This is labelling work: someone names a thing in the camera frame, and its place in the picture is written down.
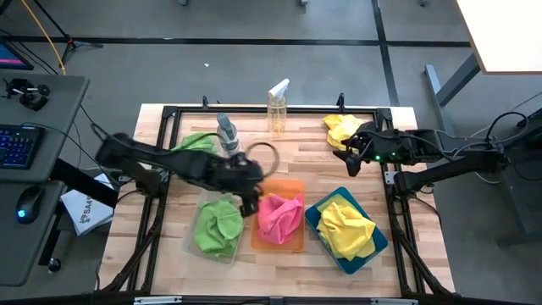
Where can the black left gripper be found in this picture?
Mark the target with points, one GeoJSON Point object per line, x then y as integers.
{"type": "Point", "coordinates": [241, 173]}

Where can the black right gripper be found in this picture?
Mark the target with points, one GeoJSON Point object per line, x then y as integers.
{"type": "Point", "coordinates": [383, 146]}

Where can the pink microfiber towel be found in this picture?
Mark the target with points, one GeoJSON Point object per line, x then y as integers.
{"type": "Point", "coordinates": [279, 218]}

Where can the green microfiber towel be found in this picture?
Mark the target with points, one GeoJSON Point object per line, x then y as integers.
{"type": "Point", "coordinates": [218, 229]}
{"type": "Point", "coordinates": [197, 143]}

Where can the yellow microfiber towel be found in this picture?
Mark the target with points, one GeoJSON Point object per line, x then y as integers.
{"type": "Point", "coordinates": [345, 231]}
{"type": "Point", "coordinates": [341, 129]}

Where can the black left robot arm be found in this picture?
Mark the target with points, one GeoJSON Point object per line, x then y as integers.
{"type": "Point", "coordinates": [169, 159]}

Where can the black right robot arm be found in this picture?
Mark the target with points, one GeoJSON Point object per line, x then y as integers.
{"type": "Point", "coordinates": [457, 163]}

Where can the orange plastic basket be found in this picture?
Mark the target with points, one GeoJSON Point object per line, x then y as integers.
{"type": "Point", "coordinates": [296, 245]}

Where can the grey spray bottle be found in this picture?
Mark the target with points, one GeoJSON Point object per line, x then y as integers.
{"type": "Point", "coordinates": [228, 135]}

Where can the clear plastic basket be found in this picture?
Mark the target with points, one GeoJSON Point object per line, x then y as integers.
{"type": "Point", "coordinates": [189, 243]}

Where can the clear spray bottle white head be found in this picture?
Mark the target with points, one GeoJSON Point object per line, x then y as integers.
{"type": "Point", "coordinates": [277, 114]}

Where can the blue plastic basket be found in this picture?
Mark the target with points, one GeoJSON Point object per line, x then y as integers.
{"type": "Point", "coordinates": [379, 245]}

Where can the grey table leg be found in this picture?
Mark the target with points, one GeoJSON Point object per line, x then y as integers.
{"type": "Point", "coordinates": [459, 80]}

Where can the white printed bag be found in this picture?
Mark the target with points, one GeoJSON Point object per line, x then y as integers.
{"type": "Point", "coordinates": [86, 212]}

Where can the white table with wood edge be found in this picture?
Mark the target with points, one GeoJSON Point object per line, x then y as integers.
{"type": "Point", "coordinates": [504, 29]}

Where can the black round knob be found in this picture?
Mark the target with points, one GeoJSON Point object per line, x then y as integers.
{"type": "Point", "coordinates": [54, 264]}

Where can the black computer mouse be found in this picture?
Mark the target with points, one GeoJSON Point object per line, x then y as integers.
{"type": "Point", "coordinates": [29, 203]}

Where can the grey desk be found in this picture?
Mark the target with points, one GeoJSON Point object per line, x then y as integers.
{"type": "Point", "coordinates": [29, 254]}

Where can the backlit black keyboard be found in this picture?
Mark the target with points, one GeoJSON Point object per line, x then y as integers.
{"type": "Point", "coordinates": [19, 146]}

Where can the black tripod stand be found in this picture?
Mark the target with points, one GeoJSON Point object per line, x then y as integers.
{"type": "Point", "coordinates": [68, 42]}

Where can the computer monitor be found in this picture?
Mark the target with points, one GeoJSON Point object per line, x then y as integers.
{"type": "Point", "coordinates": [10, 57]}

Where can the black aluminium table frame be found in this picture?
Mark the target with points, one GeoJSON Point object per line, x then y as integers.
{"type": "Point", "coordinates": [394, 237]}

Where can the silver metal bracket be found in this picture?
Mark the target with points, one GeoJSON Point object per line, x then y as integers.
{"type": "Point", "coordinates": [156, 301]}
{"type": "Point", "coordinates": [394, 301]}

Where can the black clamp mount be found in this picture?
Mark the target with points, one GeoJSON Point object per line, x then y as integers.
{"type": "Point", "coordinates": [31, 99]}

